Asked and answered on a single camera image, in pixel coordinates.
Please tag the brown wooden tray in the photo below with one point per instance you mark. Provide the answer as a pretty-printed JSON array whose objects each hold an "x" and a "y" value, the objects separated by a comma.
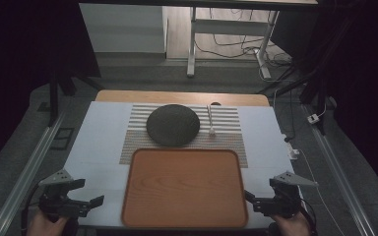
[{"x": 183, "y": 190}]

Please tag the white power adapter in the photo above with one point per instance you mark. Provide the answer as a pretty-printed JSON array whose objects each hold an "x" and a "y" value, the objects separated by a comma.
[{"x": 292, "y": 152}]

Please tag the white table cover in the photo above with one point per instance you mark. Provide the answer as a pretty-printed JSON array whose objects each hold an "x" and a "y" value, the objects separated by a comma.
[{"x": 98, "y": 141}]

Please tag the dark table grommet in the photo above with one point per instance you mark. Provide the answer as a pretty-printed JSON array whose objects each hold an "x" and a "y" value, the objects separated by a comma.
[{"x": 215, "y": 104}]

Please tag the striped woven placemat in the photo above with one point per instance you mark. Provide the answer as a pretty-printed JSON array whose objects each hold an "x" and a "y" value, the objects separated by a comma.
[{"x": 138, "y": 144}]

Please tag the dark round plate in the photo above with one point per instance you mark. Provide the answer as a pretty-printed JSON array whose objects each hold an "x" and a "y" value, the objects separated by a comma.
[{"x": 173, "y": 125}]

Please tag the white cabinet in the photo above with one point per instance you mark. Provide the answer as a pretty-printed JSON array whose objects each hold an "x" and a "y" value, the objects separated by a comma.
[{"x": 121, "y": 29}]

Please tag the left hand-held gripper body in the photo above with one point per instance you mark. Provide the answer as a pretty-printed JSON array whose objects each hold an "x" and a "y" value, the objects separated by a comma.
[{"x": 56, "y": 200}]

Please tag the black stand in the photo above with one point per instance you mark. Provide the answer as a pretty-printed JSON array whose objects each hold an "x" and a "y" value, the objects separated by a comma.
[{"x": 53, "y": 98}]

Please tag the aluminium rail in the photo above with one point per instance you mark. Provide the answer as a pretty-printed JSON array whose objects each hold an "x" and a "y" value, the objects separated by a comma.
[
  {"x": 338, "y": 177},
  {"x": 23, "y": 183}
]

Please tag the white desk frame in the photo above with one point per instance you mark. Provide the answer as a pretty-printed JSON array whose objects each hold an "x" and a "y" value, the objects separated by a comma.
[{"x": 193, "y": 42}]

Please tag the person's right hand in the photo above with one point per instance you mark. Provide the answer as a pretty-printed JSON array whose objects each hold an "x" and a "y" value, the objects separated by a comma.
[{"x": 292, "y": 226}]

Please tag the white plug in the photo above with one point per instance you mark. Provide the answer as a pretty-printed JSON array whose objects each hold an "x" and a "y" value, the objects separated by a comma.
[{"x": 313, "y": 119}]

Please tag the person's left hand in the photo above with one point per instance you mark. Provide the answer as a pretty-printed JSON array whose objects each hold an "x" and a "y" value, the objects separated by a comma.
[{"x": 44, "y": 226}]

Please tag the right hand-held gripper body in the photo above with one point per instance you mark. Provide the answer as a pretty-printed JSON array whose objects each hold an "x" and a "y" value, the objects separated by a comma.
[{"x": 285, "y": 196}]

